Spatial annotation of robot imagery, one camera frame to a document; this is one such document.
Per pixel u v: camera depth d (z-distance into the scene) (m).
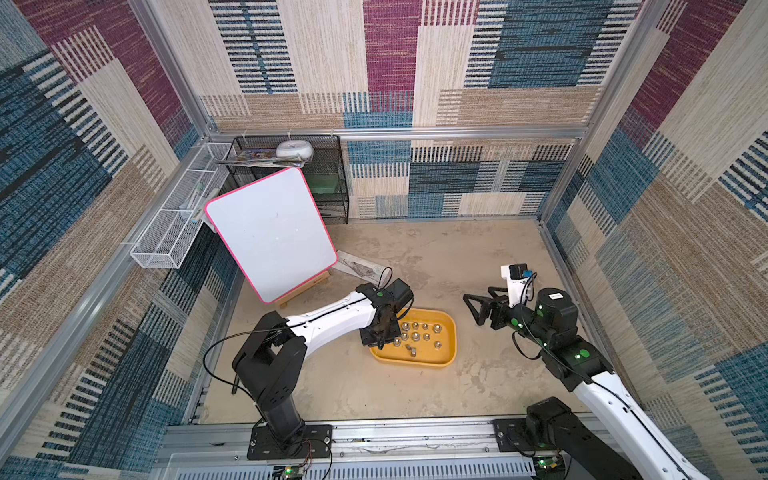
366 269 1.05
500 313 0.64
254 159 0.92
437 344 0.89
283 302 0.94
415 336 0.90
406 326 0.92
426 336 0.90
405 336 0.90
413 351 0.87
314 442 0.73
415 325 0.92
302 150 0.89
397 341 0.89
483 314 0.65
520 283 0.65
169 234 0.93
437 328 0.92
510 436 0.73
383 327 0.70
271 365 0.45
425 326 0.92
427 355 0.87
